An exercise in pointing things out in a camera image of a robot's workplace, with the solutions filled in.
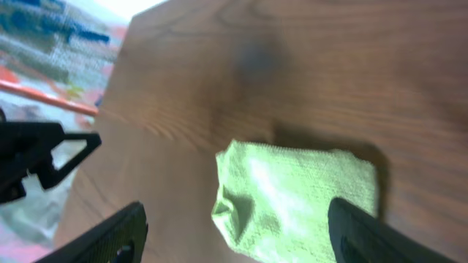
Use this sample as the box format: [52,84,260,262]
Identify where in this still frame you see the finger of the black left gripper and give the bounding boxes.
[38,132,102,190]

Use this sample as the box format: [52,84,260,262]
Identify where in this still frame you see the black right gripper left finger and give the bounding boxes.
[37,202,148,263]

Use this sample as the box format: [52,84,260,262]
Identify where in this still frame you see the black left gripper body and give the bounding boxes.
[1,112,66,204]

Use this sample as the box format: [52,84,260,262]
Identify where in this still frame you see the light green cloth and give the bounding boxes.
[211,140,378,262]

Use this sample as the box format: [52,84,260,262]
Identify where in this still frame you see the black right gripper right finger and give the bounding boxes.
[328,198,451,263]

